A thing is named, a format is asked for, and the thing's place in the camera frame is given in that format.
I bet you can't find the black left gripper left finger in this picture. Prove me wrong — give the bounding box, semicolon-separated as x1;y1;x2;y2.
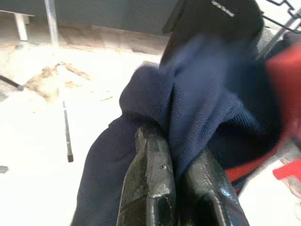
116;124;177;226

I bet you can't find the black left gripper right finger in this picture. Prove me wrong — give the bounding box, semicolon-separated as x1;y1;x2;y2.
178;150;246;226

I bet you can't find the red plastic hanger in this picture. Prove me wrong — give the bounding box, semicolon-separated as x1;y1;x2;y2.
225;44;301;189

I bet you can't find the dark navy shirt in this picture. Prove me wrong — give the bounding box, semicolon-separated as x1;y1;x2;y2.
70;35;283;226

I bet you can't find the black shirt with red collar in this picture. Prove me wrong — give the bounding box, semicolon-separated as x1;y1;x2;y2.
159;0;265;71

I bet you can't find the black television console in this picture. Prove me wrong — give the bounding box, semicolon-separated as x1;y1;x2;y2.
0;0;179;42

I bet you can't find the silver metal clothes rack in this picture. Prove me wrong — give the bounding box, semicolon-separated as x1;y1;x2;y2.
44;0;297;163

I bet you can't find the black wire hanger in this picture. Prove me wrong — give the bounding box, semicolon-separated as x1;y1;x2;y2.
260;0;301;33

